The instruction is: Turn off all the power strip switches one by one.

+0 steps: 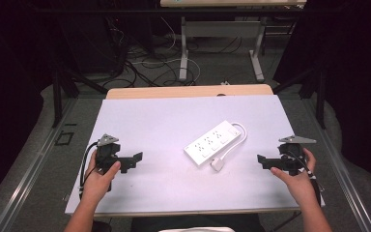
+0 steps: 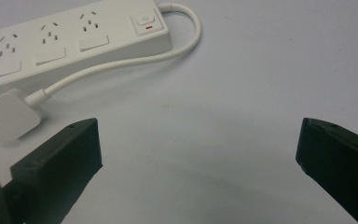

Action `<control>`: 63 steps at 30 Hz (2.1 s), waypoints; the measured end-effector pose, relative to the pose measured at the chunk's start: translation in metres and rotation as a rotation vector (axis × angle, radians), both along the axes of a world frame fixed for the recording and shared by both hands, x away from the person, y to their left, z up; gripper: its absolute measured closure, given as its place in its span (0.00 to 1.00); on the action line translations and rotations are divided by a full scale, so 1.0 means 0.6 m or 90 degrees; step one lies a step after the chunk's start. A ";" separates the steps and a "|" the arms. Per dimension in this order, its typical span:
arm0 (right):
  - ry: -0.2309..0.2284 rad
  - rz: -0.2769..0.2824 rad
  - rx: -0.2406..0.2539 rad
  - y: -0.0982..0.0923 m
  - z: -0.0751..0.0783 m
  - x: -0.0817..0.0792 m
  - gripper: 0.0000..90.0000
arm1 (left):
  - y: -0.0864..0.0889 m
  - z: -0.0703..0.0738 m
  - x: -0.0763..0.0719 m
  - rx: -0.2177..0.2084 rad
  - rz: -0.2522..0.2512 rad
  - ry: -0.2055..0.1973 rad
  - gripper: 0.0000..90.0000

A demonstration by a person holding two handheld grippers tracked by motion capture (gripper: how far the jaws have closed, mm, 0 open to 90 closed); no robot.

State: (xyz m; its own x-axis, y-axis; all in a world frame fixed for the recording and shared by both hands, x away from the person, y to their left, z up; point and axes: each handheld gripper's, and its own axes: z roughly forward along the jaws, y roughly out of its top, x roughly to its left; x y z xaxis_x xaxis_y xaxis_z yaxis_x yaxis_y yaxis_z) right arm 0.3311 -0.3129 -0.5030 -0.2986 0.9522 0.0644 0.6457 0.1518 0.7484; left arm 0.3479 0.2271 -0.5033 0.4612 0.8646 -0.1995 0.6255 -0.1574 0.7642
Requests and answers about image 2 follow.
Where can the white power plug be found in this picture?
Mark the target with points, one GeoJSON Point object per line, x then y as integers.
{"type": "Point", "coordinates": [7, 116]}

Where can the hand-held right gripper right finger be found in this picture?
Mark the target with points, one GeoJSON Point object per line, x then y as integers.
{"type": "Point", "coordinates": [338, 158]}

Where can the white power strip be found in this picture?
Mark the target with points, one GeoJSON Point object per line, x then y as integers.
{"type": "Point", "coordinates": [74, 37]}

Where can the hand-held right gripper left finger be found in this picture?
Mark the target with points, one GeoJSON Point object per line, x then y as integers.
{"type": "Point", "coordinates": [62, 161]}

